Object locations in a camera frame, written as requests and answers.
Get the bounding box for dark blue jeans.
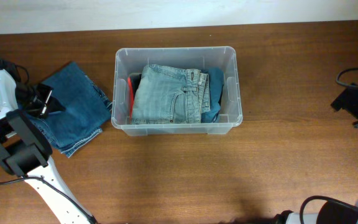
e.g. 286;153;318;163
27;62;112;157

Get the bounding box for blue denim shorts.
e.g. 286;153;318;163
201;67;224;123

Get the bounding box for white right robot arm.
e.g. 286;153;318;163
271;86;358;224

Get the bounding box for light blue jeans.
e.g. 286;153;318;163
131;64;210;124

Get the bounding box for clear plastic storage bin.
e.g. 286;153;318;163
111;46;243;136

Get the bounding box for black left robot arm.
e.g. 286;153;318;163
0;59;97;223

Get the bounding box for black garment red trim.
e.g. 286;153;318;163
127;73;142;117

